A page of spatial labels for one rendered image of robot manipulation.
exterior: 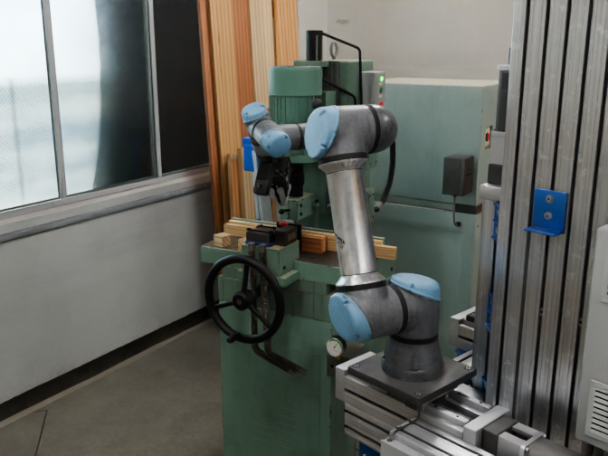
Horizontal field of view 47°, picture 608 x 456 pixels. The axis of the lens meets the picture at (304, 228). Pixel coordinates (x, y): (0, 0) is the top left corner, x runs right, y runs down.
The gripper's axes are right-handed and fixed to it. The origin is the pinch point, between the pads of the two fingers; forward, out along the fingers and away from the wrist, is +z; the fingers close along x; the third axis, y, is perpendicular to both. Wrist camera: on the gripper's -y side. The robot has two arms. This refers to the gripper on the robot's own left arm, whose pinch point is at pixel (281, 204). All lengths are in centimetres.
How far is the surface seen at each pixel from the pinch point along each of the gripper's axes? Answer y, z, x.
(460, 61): 235, 93, 10
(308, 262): -8.1, 16.9, -8.5
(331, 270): -9.0, 17.7, -16.9
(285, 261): -12.2, 12.7, -3.3
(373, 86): 56, -7, -13
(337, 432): -34, 73, -17
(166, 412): -27, 109, 78
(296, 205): 9.6, 9.4, 1.5
